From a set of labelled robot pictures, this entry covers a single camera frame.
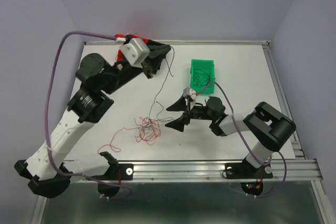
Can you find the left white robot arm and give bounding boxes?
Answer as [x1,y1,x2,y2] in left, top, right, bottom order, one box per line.
[14,37,171,199]

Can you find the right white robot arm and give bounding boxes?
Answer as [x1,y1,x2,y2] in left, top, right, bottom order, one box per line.
[165,96,296,177]

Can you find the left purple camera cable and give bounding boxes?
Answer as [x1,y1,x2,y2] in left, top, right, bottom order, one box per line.
[44,31,132,200]

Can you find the aluminium front rail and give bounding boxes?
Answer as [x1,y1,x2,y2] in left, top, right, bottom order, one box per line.
[62,157,322,183]

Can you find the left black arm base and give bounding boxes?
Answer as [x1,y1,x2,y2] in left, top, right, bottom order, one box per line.
[85,151,134,181]

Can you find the green plastic bin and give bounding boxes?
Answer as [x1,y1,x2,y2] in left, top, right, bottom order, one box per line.
[190,59,215,94]

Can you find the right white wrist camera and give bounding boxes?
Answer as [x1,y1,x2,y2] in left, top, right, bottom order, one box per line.
[182,87,197,104]

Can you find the purple camera cable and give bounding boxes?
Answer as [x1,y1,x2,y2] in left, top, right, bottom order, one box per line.
[44,31,132,200]
[195,81,287,200]

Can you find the black plastic bin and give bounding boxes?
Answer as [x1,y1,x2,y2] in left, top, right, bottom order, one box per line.
[142,57,166,79]

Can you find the wire bundle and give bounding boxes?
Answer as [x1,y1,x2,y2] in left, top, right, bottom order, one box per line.
[97,115,165,154]

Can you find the thin blue wire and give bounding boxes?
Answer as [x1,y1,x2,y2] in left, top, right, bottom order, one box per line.
[193,68,212,88]

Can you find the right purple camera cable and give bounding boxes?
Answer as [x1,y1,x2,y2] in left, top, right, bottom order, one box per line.
[195,81,287,200]

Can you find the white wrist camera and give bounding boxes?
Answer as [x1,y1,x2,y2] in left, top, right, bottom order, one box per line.
[120,38,150,68]
[182,87,197,104]

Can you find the red plastic bin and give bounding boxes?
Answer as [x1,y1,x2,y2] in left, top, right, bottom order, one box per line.
[115,34,149,66]

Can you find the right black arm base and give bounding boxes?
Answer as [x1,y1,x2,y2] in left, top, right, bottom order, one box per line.
[222,163,273,179]

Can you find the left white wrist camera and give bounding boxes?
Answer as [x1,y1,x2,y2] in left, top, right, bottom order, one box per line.
[120,38,150,68]

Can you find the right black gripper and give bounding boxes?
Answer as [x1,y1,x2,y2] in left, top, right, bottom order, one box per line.
[164,92,215,131]

